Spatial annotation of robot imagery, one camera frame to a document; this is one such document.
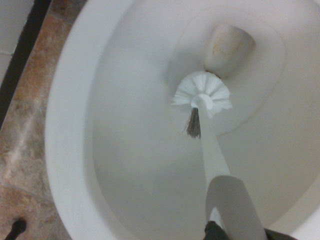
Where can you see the black wall baseboard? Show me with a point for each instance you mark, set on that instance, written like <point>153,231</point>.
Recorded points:
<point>22,50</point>

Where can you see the white toilet brush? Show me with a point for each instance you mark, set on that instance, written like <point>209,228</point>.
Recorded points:
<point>215,160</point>

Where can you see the black camera tripod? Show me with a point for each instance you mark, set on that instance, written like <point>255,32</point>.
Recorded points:
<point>17,227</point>

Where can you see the white ceramic toilet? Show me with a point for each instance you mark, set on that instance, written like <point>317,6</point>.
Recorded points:
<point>137,125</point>

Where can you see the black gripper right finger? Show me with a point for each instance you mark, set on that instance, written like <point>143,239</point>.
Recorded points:
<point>278,235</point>

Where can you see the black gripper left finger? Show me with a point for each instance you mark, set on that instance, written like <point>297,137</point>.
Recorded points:
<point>215,231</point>

